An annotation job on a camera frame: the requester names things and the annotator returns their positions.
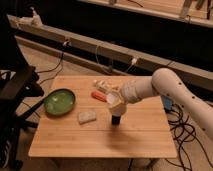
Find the white tube package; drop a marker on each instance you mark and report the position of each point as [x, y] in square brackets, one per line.
[104, 86]

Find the green round plate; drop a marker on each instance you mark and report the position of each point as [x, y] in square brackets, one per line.
[59, 102]

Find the wooden table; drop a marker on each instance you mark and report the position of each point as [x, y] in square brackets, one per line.
[142, 133]

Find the black office chair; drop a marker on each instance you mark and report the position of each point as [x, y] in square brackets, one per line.
[18, 80]

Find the orange carrot toy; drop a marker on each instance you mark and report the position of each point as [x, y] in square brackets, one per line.
[99, 96]

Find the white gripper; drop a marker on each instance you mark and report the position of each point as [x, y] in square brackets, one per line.
[117, 107]

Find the blue box on floor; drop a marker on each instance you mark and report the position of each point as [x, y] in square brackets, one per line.
[167, 103]

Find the long grey beam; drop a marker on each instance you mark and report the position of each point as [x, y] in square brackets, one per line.
[146, 61]

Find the white spray bottle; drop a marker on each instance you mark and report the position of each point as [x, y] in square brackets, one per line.
[34, 20]

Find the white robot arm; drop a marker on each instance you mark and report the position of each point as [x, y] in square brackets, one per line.
[163, 82]

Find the black eraser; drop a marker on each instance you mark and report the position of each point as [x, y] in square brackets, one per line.
[116, 120]

